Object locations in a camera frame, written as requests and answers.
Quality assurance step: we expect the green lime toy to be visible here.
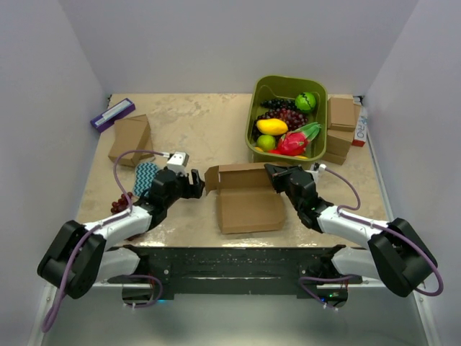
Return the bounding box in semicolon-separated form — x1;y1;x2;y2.
256;135;277;152

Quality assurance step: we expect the white red carton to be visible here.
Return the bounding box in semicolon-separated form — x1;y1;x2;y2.
352;105;368;147

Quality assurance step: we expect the yellow mango toy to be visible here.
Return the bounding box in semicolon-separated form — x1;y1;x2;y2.
256;118;288;136

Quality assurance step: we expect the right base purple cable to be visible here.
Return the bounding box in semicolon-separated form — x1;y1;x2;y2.
298;273;363;310

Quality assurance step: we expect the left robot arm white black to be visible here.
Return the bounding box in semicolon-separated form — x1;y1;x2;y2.
37;169;205;299

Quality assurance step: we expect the blue zigzag sponge pad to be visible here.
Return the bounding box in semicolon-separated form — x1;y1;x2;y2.
133;162;160;197

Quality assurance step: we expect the dark purple grape bunch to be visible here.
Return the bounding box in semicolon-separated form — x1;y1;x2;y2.
260;98;297;110

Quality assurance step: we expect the folded cardboard box left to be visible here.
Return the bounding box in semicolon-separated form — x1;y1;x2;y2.
108;115;153;162

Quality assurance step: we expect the folded cardboard box top right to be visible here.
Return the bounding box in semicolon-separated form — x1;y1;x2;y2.
328;97;357;132

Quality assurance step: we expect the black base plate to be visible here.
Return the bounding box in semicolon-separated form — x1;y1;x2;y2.
109;245;362;307

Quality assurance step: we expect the red grape bunch in basket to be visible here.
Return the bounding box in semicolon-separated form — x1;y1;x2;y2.
253;108;308;130

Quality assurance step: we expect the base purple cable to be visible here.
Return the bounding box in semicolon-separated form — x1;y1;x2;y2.
122;274;165;309
298;273;363;310

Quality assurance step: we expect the purple rectangular box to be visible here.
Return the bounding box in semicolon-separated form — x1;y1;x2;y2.
90;98;135;133

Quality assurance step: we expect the green round melon toy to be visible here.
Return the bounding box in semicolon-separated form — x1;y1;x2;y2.
295;92;316;113

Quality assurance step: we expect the folded cardboard box lower right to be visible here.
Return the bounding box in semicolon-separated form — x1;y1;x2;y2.
322;129;354;165

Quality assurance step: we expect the folded cardboard box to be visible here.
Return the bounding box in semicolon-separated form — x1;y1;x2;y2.
108;115;153;162
322;129;354;165
328;97;357;132

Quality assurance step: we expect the red grape bunch on table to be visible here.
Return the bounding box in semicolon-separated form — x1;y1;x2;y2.
110;192;133;215

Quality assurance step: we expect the pink dragon fruit toy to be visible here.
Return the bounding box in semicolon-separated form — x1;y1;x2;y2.
277;122;322;156

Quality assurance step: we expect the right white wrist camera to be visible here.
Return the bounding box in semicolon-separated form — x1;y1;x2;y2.
305;162;326;183

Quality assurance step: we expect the brown cardboard paper box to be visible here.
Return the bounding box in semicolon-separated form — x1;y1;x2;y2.
205;163;286;234

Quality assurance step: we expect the green plastic basket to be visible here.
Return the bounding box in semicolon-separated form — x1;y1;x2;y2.
245;75;328;169

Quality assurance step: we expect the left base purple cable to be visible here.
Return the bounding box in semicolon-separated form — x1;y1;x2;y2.
122;274;165;309

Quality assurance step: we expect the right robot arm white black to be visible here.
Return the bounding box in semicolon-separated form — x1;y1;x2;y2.
264;164;444;297

